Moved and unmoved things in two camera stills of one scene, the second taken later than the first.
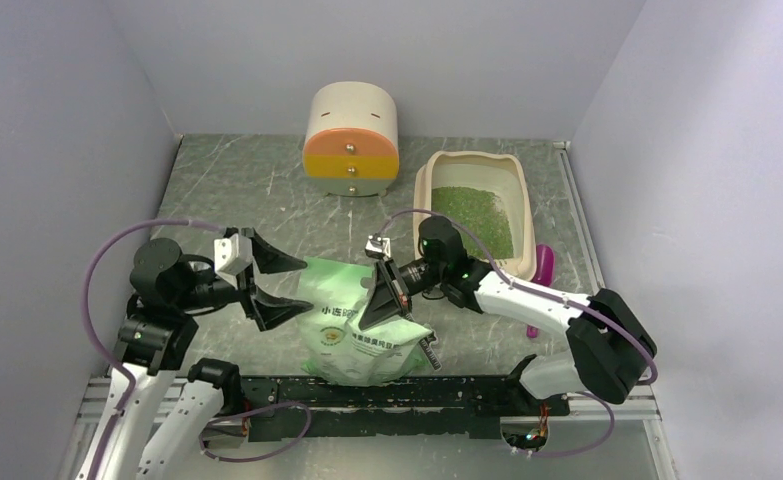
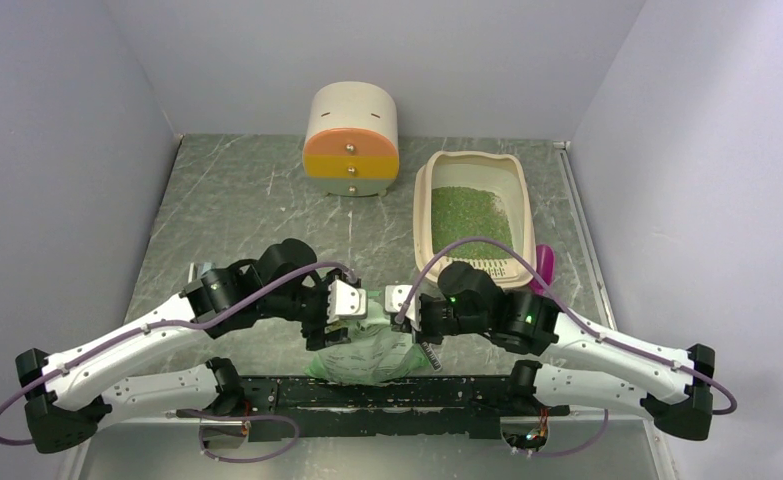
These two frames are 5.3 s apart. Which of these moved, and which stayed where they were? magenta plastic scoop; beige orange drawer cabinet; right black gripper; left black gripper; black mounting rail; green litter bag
Moved: right black gripper; left black gripper
Stayed: green litter bag; beige orange drawer cabinet; black mounting rail; magenta plastic scoop
